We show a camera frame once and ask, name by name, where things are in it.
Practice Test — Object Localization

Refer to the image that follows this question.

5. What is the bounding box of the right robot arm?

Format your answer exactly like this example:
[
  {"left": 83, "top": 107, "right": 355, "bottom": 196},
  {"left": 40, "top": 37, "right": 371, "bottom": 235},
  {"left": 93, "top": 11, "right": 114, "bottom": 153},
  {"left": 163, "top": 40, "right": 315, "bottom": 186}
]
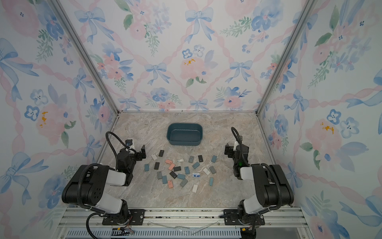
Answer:
[{"left": 219, "top": 143, "right": 294, "bottom": 227}]

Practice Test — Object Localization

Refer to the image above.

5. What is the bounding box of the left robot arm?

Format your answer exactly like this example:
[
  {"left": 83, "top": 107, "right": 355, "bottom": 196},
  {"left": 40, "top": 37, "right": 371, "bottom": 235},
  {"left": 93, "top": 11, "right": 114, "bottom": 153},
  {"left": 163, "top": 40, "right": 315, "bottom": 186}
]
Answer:
[{"left": 62, "top": 145, "right": 146, "bottom": 226}]

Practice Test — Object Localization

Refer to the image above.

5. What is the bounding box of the pink eraser upper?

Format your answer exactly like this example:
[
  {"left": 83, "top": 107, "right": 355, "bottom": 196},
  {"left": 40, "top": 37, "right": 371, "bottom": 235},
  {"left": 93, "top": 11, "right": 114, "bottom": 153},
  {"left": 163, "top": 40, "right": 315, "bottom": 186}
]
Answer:
[{"left": 165, "top": 159, "right": 173, "bottom": 165}]

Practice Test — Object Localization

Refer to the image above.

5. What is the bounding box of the pink eraser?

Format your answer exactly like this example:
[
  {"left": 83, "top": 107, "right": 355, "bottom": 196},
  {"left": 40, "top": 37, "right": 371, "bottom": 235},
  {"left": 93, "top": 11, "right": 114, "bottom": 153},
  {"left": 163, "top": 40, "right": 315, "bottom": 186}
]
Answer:
[
  {"left": 168, "top": 180, "right": 174, "bottom": 189},
  {"left": 168, "top": 163, "right": 176, "bottom": 171},
  {"left": 165, "top": 159, "right": 173, "bottom": 165}
]

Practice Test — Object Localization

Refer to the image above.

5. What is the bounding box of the pink eraser lower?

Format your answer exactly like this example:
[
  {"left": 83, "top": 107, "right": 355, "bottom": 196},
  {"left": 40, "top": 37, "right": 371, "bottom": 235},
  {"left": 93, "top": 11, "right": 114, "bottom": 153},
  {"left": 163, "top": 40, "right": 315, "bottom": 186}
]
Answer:
[{"left": 168, "top": 163, "right": 176, "bottom": 171}]

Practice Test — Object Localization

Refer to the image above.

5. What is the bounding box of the pink eraser bottom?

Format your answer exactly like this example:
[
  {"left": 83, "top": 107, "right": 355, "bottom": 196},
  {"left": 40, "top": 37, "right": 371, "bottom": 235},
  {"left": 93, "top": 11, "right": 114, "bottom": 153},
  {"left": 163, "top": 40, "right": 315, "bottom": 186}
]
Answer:
[{"left": 168, "top": 180, "right": 174, "bottom": 189}]

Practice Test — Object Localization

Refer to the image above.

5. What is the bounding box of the teal plastic storage box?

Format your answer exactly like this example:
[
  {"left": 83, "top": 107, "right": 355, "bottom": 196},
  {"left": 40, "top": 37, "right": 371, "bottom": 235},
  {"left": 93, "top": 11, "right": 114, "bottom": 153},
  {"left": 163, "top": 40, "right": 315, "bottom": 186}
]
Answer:
[{"left": 167, "top": 122, "right": 203, "bottom": 146}]

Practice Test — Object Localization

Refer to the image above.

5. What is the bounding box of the blue eraser middle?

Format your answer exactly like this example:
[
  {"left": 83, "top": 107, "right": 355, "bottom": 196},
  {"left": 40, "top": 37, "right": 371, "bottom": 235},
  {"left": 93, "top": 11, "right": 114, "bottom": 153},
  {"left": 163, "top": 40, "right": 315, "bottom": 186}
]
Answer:
[{"left": 184, "top": 166, "right": 190, "bottom": 174}]

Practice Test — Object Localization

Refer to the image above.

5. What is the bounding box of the grey-green eraser bottom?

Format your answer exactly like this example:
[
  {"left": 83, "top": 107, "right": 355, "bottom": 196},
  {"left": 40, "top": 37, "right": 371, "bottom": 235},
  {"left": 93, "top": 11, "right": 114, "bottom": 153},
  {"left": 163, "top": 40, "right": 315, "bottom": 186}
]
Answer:
[{"left": 180, "top": 179, "right": 188, "bottom": 187}]

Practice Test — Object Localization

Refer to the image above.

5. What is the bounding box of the white eraser bottom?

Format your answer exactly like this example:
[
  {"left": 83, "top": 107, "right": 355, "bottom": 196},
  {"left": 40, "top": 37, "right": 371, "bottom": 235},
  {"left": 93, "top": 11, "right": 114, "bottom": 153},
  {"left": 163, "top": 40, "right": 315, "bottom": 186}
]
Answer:
[{"left": 192, "top": 184, "right": 198, "bottom": 193}]

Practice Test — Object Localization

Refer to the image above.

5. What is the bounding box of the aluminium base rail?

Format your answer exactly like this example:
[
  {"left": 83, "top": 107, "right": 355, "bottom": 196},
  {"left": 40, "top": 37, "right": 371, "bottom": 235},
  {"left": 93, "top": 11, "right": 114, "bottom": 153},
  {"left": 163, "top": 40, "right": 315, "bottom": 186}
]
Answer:
[{"left": 53, "top": 207, "right": 313, "bottom": 239}]

